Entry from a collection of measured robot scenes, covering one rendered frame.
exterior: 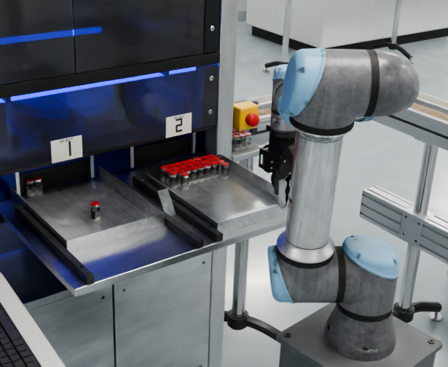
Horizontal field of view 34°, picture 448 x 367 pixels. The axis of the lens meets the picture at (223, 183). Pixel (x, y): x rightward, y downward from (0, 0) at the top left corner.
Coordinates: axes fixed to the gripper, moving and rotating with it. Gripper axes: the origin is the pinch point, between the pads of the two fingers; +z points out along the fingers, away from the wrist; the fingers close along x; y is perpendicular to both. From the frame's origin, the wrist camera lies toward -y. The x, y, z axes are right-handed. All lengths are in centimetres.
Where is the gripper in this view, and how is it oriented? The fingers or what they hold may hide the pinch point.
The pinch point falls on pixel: (285, 204)
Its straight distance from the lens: 187.7
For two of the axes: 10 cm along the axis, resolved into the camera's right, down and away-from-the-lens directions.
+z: -0.4, 9.1, 4.2
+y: -5.9, -3.6, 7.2
